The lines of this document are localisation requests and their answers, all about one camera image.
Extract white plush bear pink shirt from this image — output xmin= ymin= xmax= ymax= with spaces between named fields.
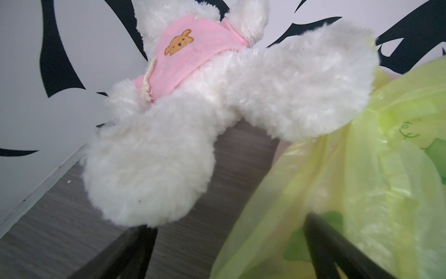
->
xmin=83 ymin=1 xmax=379 ymax=227

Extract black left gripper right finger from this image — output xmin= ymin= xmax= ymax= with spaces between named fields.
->
xmin=303 ymin=212 xmax=394 ymax=279

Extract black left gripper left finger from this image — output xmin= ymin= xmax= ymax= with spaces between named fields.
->
xmin=69 ymin=226 xmax=158 ymax=279

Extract green avocado print plastic bag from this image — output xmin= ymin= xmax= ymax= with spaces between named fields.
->
xmin=210 ymin=58 xmax=446 ymax=279

